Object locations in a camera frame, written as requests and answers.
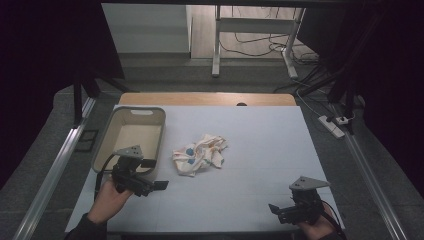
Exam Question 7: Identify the white power strip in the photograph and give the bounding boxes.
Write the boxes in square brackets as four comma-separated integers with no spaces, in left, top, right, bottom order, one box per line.
[317,115,346,139]

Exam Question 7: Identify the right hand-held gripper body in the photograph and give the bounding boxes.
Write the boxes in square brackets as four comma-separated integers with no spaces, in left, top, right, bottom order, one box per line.
[278,175,331,226]

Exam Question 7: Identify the left hand-held gripper cable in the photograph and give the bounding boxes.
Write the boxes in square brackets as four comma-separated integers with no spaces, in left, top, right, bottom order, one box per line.
[94,153,118,201]

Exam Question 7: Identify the wooden table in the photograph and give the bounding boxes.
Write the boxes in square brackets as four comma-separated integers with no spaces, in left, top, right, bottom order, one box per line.
[118,92,298,108]

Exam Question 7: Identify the right hand-held gripper cable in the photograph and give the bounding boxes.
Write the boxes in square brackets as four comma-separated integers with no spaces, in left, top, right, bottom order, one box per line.
[319,199,346,239]

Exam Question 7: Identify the person's left hand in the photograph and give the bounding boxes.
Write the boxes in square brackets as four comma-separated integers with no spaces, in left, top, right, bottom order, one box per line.
[87,177,135,225]

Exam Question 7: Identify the beige basket with grey rim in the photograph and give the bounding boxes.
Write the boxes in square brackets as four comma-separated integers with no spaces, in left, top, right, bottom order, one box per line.
[91,105,167,183]

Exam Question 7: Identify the white cabinet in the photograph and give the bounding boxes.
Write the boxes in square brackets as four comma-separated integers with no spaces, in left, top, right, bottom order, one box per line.
[101,3,194,54]

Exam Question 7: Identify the white table cover sheet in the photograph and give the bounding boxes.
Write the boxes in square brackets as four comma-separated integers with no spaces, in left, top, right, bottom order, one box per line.
[64,104,344,234]

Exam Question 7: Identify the aluminium rail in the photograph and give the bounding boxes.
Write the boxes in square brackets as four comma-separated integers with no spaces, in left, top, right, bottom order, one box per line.
[12,96,98,240]
[333,106,409,240]

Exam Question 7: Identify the black metal stand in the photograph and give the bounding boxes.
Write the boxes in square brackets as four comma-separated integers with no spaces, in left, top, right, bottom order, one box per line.
[296,6,388,136]
[71,69,139,128]

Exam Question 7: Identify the white patterned cloth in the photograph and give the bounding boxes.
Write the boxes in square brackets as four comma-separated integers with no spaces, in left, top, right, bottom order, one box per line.
[171,133,229,178]

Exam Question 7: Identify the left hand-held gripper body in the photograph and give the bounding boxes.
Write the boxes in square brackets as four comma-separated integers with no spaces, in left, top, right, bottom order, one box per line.
[111,144,156,198]

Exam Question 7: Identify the white desk frame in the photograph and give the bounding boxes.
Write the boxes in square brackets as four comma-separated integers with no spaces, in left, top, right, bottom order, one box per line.
[211,4,307,80]

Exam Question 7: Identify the hand-held gripper cable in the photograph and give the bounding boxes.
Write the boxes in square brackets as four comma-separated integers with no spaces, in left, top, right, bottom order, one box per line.
[94,153,118,201]
[319,199,346,239]

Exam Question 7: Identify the black floor cables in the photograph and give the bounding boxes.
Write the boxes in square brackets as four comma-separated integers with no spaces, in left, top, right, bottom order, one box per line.
[218,31,321,66]

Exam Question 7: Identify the person's right hand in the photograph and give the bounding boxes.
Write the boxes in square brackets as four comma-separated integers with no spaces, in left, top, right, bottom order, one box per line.
[297,203,335,240]

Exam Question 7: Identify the black floor frame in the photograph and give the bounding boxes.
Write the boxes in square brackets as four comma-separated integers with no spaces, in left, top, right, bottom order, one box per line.
[74,129,100,154]

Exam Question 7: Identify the dark curtain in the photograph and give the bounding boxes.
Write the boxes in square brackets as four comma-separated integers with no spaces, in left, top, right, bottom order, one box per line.
[296,0,424,198]
[0,0,126,191]

